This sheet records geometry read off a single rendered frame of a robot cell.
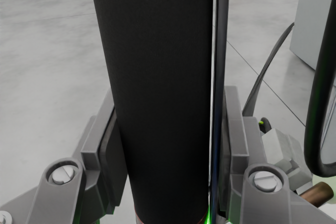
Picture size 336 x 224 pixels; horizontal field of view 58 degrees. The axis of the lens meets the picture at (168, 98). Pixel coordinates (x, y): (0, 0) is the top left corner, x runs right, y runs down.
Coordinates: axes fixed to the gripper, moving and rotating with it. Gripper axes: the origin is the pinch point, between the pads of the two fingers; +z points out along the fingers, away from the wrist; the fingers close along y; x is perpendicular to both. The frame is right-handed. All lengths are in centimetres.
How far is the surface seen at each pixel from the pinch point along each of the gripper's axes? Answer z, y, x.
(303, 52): 278, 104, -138
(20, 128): 172, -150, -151
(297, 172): 31, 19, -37
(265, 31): 365, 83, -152
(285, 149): 35, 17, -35
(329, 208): 25, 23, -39
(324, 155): 120, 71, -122
